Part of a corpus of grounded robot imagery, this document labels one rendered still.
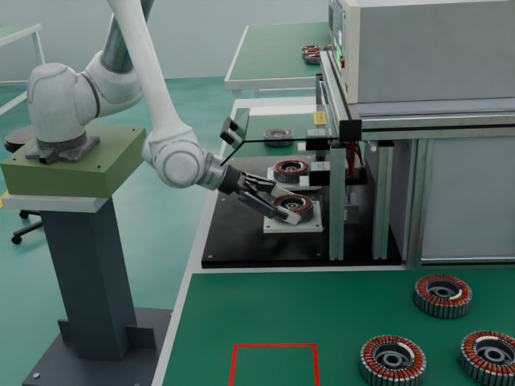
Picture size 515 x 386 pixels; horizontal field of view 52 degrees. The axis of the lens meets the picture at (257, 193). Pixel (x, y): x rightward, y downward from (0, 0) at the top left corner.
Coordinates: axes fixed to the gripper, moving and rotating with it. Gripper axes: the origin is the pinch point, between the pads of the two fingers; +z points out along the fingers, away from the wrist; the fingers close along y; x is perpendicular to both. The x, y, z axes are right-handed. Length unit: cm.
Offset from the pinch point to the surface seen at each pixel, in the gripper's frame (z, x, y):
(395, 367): 13, 4, 56
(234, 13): -16, -25, -475
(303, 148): 1.0, 9.4, -21.9
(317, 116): -7.3, 26.0, 4.3
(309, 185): 0.0, 9.1, 3.7
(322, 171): 1.0, 14.0, 3.5
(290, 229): 0.4, -2.5, 7.4
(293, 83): 15, -1, -157
